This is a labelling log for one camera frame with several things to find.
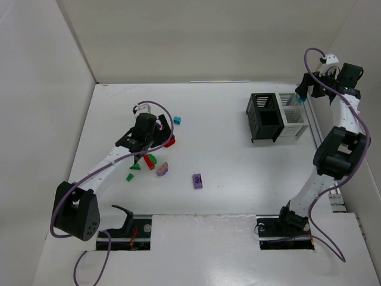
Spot small teal lego cube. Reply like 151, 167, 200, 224
173, 116, 182, 125

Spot teal curved lego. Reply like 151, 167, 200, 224
298, 97, 306, 104

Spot purple arched lego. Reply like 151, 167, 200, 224
157, 162, 168, 176

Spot purple sloped lego brick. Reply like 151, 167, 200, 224
192, 173, 203, 189

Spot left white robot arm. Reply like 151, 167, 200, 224
51, 113, 173, 241

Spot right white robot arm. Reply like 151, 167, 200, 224
277, 63, 370, 235

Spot red rounded lego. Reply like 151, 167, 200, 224
164, 135, 176, 148

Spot red and green lego block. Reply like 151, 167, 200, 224
143, 153, 157, 170

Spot green wedge lego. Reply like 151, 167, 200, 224
130, 163, 141, 170

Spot small green lego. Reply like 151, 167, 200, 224
126, 173, 134, 182

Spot white two-cell container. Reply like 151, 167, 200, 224
275, 93, 308, 138

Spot black two-cell container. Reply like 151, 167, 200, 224
246, 93, 284, 142

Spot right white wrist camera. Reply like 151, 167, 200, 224
316, 54, 339, 74

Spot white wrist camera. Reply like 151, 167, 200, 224
132, 103, 151, 118
316, 54, 339, 74

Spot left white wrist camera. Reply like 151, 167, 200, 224
132, 103, 151, 118

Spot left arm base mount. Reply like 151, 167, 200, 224
95, 204, 152, 251

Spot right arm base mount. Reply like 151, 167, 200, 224
254, 207, 314, 250

